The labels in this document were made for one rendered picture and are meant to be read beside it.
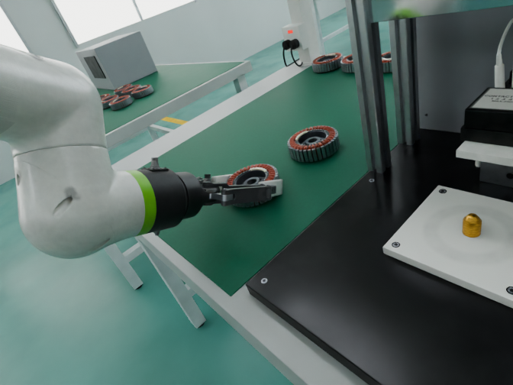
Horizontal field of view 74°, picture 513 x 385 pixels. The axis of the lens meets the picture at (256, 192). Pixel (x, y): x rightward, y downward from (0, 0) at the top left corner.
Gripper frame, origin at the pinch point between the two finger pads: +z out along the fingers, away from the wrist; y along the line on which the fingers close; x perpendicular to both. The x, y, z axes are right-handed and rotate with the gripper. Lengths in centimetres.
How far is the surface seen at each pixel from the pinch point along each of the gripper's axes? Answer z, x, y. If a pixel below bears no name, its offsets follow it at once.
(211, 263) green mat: -15.1, 11.2, -3.7
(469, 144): -6.2, -9.0, -37.2
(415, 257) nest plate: -10.0, 4.6, -33.4
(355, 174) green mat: 9.2, -2.8, -17.8
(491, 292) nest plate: -12.1, 6.0, -41.3
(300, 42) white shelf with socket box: 63, -45, 27
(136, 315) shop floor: 29, 72, 89
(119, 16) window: 193, -151, 360
